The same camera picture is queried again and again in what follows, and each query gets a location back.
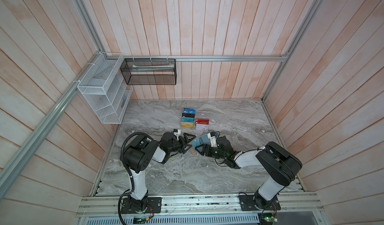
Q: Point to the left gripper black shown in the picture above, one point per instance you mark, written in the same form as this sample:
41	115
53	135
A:
187	141

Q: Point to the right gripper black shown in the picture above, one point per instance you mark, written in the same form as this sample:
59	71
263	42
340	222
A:
202	151

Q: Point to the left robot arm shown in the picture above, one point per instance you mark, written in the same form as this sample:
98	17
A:
139	149

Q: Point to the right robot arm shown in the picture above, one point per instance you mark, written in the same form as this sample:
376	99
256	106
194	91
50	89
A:
282	167

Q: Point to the yellow VIP card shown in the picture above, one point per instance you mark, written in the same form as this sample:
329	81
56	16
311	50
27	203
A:
187	125

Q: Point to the white pink card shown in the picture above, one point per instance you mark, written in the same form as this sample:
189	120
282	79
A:
202	127

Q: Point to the teal VIP card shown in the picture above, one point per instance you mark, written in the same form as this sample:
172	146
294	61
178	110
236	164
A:
188	119

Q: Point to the red card on stand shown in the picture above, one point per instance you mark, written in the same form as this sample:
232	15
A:
202	121

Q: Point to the black card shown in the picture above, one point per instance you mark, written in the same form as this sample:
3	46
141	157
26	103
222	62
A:
189	115

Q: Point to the blue card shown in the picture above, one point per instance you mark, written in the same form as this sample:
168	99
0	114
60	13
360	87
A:
189	111

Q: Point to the black mesh basket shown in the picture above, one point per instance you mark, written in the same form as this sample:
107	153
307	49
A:
149	71

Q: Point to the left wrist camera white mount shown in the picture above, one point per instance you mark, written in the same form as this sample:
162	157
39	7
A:
177	133

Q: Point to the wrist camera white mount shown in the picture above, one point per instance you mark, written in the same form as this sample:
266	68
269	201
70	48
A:
212	137
177	133

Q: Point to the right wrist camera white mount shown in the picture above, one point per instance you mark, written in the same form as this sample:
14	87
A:
212	137

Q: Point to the aluminium front rail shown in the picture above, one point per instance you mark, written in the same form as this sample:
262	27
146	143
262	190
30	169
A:
202	204

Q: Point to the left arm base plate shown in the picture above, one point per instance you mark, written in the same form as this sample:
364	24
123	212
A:
146	205

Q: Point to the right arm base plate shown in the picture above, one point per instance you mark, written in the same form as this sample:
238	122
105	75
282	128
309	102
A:
258	203

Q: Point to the horizontal aluminium wall rail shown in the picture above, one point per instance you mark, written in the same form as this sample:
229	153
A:
203	58

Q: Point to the white wire mesh shelf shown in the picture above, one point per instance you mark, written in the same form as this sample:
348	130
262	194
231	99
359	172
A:
104	88

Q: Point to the left aluminium wall rail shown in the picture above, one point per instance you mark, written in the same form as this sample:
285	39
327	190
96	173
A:
28	149

